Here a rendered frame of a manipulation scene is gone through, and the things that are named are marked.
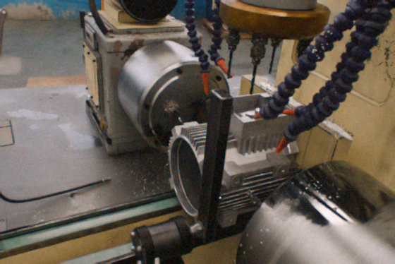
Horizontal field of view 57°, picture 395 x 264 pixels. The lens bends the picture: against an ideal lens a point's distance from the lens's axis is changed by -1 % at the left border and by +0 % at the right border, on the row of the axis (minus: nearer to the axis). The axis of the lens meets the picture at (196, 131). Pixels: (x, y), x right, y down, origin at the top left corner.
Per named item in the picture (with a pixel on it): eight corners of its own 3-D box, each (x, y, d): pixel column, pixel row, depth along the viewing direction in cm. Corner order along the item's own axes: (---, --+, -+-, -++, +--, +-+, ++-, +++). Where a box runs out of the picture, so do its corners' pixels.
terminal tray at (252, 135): (260, 121, 80) (266, 91, 76) (291, 146, 72) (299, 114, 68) (211, 130, 75) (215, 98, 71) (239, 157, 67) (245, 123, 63)
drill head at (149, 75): (177, 97, 126) (181, 24, 113) (233, 152, 98) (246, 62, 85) (104, 107, 115) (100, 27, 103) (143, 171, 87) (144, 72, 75)
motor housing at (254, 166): (240, 169, 91) (252, 99, 81) (288, 219, 76) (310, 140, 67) (165, 186, 82) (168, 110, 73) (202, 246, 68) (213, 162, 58)
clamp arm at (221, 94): (209, 227, 62) (226, 87, 49) (217, 240, 59) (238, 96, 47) (190, 233, 60) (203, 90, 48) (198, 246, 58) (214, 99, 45)
